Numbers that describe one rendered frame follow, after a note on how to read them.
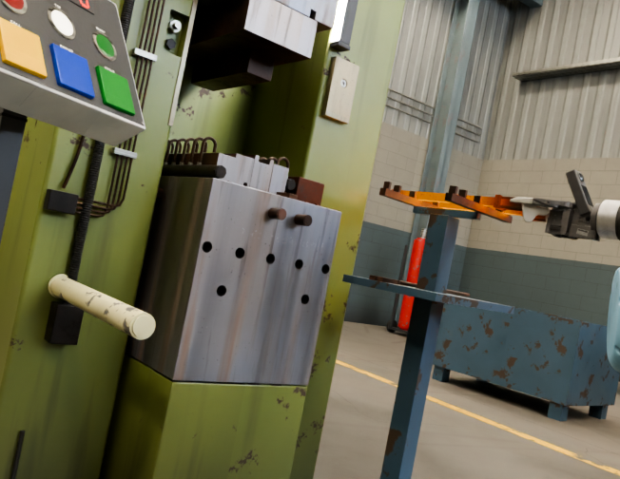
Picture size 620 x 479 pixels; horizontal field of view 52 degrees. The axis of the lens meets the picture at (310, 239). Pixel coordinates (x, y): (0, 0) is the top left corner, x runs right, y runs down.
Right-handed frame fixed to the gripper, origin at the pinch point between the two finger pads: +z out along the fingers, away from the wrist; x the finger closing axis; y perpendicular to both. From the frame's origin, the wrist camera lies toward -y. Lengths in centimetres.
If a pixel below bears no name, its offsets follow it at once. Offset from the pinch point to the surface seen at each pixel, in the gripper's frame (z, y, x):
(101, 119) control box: 28, 8, -101
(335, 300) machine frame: 49, 35, -8
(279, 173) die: 40, 5, -48
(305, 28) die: 40, -31, -48
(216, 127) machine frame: 86, -10, -35
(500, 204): 5.4, 1.0, -1.2
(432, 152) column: 512, -178, 674
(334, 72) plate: 49, -28, -27
